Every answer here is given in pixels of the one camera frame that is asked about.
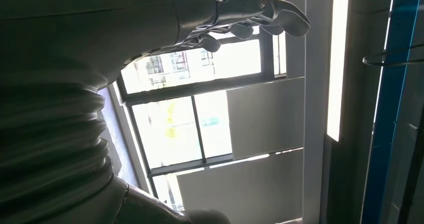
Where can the blue metal beam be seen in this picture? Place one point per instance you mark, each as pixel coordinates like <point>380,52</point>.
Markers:
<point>384,133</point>

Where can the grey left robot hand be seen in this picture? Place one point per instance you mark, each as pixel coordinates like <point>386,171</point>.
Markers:
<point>99,26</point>

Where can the long ceiling light strip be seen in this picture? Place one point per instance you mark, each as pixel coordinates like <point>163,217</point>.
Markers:
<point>338,66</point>

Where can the black metal post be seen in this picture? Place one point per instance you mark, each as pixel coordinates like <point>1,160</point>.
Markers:
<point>410,182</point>

